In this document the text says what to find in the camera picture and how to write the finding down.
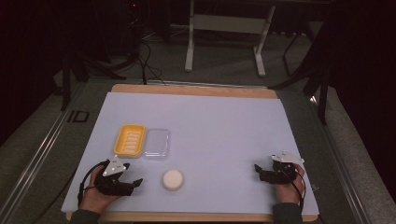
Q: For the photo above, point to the person's left hand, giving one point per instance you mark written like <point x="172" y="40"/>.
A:
<point x="90" y="197"/>

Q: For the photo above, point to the clear plastic container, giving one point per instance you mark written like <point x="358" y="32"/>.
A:
<point x="156" y="144"/>

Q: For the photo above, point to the yellow soap dish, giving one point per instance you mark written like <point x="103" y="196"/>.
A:
<point x="130" y="140"/>

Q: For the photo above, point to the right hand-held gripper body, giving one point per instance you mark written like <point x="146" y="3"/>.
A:
<point x="281" y="174"/>

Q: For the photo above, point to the white metal desk frame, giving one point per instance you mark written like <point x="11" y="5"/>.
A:
<point x="229" y="23"/>

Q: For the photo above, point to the black stand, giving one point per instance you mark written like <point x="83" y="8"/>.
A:
<point x="79" y="67"/>

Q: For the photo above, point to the round white soap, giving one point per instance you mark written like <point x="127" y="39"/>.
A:
<point x="172" y="179"/>

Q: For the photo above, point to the black chair frame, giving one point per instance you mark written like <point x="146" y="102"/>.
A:
<point x="314" y="77"/>

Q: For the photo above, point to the person's right hand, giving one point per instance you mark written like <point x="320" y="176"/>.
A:
<point x="288" y="193"/>

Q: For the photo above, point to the aluminium floor rail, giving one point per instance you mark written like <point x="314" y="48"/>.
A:
<point x="37" y="158"/>
<point x="339" y="161"/>

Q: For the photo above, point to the white table mat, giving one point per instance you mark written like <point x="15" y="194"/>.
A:
<point x="211" y="133"/>

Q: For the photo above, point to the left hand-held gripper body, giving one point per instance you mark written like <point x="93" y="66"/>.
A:
<point x="112" y="185"/>

